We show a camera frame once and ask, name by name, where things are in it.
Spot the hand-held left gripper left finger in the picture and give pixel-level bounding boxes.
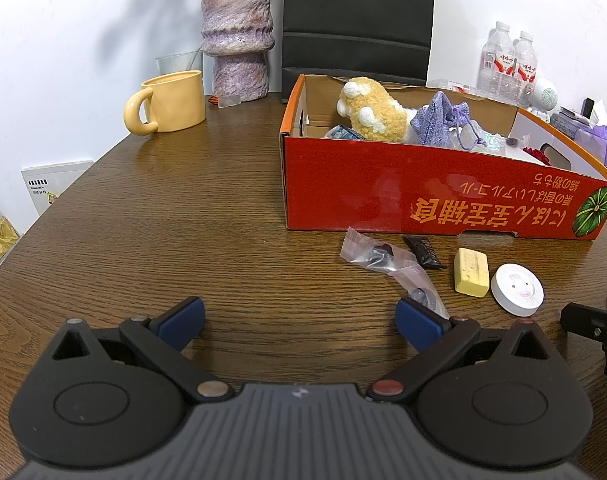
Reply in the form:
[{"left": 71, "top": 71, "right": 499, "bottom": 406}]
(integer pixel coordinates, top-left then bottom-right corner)
[{"left": 48, "top": 296, "right": 237, "bottom": 402}]

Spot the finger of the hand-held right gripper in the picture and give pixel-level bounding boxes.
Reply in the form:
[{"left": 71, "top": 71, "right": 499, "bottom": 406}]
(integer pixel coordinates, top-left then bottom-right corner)
[{"left": 560, "top": 302, "right": 607, "bottom": 376}]

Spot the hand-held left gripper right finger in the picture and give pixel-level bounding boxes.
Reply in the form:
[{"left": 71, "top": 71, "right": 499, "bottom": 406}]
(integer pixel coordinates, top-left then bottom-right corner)
[{"left": 366, "top": 297, "right": 569, "bottom": 405}]

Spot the clear plastic bag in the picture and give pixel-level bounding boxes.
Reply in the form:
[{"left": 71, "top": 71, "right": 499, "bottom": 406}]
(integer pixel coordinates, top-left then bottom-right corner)
[
  {"left": 339, "top": 227, "right": 417, "bottom": 275},
  {"left": 393, "top": 262, "right": 447, "bottom": 318}
]

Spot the black sachet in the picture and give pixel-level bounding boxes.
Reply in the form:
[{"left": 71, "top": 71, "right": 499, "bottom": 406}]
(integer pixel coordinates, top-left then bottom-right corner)
[{"left": 402, "top": 235, "right": 444, "bottom": 270}]

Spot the yellow sponge block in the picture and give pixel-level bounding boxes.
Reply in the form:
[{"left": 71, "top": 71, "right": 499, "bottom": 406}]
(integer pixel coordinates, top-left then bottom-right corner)
[{"left": 453, "top": 247, "right": 490, "bottom": 297}]

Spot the white round disc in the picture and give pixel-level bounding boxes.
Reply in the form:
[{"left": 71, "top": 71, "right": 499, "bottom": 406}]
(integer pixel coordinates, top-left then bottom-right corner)
[{"left": 490, "top": 263, "right": 545, "bottom": 317}]

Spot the orange cardboard box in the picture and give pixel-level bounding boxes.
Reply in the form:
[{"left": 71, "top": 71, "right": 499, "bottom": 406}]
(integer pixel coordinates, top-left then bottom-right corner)
[{"left": 278, "top": 74, "right": 607, "bottom": 242}]

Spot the purple knitted pouch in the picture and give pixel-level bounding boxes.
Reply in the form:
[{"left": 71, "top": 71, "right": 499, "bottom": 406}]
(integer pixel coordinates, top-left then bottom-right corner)
[{"left": 409, "top": 91, "right": 484, "bottom": 151}]

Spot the yellow plush toy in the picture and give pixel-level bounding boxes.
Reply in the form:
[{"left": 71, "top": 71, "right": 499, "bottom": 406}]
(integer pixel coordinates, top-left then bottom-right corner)
[{"left": 336, "top": 76, "right": 409, "bottom": 142}]

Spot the grey purple pouch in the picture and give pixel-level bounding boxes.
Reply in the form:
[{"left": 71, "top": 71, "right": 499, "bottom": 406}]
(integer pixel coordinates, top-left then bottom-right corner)
[{"left": 551, "top": 106, "right": 599, "bottom": 136}]

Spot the white book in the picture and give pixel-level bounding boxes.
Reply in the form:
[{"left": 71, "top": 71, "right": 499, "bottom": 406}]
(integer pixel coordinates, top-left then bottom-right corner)
[{"left": 21, "top": 160, "right": 95, "bottom": 221}]

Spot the blue foil packet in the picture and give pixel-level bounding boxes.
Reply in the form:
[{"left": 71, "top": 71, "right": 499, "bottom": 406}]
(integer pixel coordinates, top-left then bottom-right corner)
[{"left": 324, "top": 125, "right": 364, "bottom": 140}]

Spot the white robot figurine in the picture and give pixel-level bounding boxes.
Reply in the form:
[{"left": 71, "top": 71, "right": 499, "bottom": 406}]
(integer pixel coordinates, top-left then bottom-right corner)
[{"left": 528, "top": 78, "right": 560, "bottom": 121}]

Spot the yellow mug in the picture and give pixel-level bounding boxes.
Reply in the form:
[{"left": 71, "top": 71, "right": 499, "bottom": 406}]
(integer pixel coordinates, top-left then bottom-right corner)
[{"left": 124, "top": 70, "right": 207, "bottom": 136}]

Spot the standing clear plastic bottle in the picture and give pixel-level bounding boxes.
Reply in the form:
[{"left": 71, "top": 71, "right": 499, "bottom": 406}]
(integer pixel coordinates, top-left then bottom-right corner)
[
  {"left": 478, "top": 21, "right": 515, "bottom": 103},
  {"left": 513, "top": 31, "right": 540, "bottom": 106}
]

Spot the clear drinking glass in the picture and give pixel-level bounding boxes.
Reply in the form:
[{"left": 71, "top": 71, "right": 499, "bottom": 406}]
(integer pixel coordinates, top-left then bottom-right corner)
[{"left": 156, "top": 50, "right": 204, "bottom": 77}]

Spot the purple textured vase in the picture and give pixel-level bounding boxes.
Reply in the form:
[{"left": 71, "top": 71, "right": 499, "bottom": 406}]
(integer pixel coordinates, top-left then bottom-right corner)
[{"left": 200, "top": 0, "right": 275, "bottom": 102}]

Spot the black paper bag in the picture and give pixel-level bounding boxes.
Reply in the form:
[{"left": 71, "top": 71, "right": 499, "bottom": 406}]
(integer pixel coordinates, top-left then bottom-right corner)
[{"left": 281, "top": 0, "right": 437, "bottom": 103}]

